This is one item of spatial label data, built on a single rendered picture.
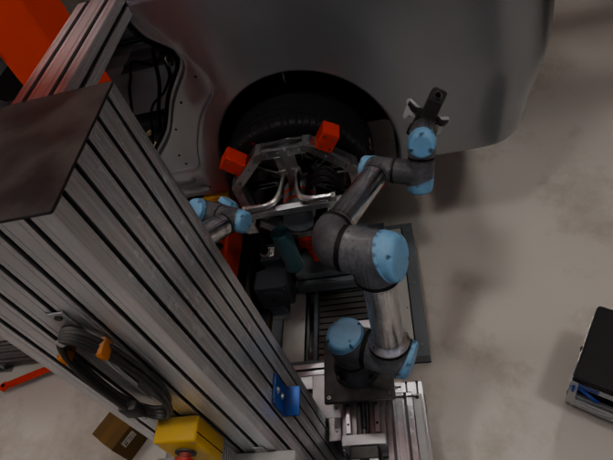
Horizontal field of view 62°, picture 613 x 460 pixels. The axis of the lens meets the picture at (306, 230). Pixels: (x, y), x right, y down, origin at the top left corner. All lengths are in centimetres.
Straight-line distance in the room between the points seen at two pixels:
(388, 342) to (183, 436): 61
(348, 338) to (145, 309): 86
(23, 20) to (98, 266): 100
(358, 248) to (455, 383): 150
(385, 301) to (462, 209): 192
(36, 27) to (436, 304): 211
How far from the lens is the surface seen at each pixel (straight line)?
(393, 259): 114
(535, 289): 281
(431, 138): 142
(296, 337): 269
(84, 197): 66
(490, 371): 258
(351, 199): 134
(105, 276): 68
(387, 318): 132
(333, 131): 197
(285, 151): 201
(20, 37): 160
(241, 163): 209
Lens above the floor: 234
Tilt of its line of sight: 47 degrees down
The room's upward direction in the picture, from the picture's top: 22 degrees counter-clockwise
